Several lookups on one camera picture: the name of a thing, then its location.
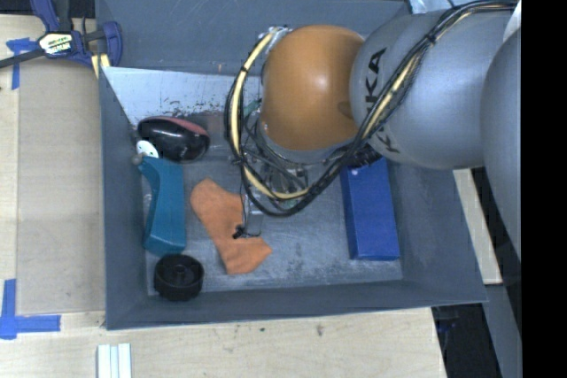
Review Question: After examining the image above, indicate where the grey metal bin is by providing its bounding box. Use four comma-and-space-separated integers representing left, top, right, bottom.
92, 0, 490, 331

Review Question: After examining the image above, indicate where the blue box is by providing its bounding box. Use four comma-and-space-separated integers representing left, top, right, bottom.
338, 156, 401, 261

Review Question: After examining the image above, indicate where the black round cap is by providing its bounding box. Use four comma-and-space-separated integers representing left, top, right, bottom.
152, 253, 206, 303

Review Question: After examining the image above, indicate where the pale wood board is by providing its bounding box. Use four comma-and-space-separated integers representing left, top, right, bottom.
16, 65, 107, 316

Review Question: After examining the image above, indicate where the orange cloth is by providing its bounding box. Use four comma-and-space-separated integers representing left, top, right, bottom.
189, 177, 273, 276

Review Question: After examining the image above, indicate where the small white plastic piece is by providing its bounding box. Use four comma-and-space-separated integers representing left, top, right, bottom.
135, 139, 160, 160

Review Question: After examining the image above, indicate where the teal plastic handle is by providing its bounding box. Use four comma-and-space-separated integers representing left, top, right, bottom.
130, 153, 188, 257

